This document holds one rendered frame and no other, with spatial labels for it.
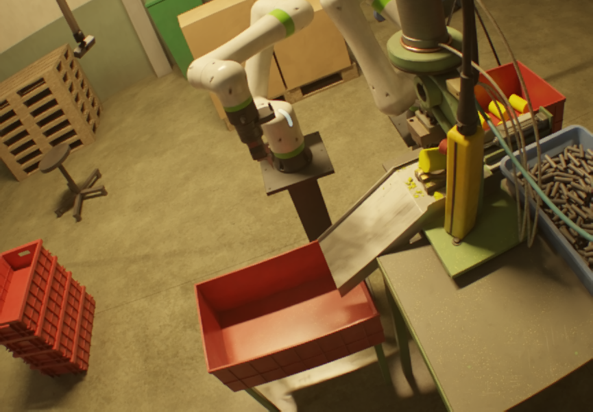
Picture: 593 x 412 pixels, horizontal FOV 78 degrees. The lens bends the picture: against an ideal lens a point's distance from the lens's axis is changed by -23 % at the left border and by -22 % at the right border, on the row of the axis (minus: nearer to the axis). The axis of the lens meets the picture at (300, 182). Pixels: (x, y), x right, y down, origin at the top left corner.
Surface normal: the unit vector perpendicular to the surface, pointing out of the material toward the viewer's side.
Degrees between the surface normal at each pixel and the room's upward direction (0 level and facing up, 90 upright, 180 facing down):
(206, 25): 90
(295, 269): 90
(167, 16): 94
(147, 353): 0
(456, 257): 0
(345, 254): 30
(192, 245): 0
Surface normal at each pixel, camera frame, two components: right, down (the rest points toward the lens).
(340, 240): -0.70, -0.43
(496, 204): -0.27, -0.71
